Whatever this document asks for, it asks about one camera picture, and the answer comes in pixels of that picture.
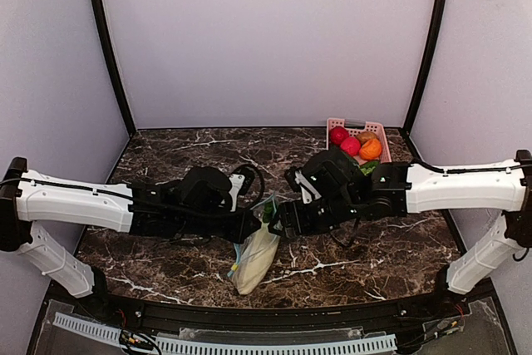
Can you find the clear zip top bag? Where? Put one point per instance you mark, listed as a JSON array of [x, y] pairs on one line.
[[257, 210]]

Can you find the grey slotted cable duct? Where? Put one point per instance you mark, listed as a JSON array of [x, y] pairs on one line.
[[213, 342]]

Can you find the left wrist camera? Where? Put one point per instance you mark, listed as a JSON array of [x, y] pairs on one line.
[[241, 180]]

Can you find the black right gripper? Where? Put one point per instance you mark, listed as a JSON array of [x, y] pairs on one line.
[[292, 219]]

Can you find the brown potato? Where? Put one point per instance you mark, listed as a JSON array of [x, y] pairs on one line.
[[365, 136]]

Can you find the black front frame rail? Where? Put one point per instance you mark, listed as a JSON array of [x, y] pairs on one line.
[[401, 315]]

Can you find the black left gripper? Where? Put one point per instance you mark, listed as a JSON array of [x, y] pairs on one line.
[[239, 227]]

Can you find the red apple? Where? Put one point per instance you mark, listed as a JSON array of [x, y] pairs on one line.
[[351, 145]]

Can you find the green grapes toy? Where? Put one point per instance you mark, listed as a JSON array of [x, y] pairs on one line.
[[368, 167]]

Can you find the black left frame post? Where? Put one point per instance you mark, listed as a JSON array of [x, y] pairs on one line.
[[99, 13]]

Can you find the black frame post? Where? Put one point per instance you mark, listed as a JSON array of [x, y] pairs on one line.
[[432, 36], [99, 13]]

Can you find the pink plastic basket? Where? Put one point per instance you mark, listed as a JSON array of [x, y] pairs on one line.
[[356, 128]]

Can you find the green leafy lettuce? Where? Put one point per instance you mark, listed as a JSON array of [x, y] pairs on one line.
[[268, 213]]

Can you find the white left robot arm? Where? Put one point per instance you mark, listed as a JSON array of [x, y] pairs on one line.
[[203, 203]]

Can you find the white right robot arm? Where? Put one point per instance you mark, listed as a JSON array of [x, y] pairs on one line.
[[335, 190]]

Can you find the black right frame post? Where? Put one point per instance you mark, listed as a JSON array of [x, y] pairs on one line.
[[432, 36]]

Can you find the orange tangerine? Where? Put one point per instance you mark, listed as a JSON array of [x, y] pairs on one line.
[[371, 150]]

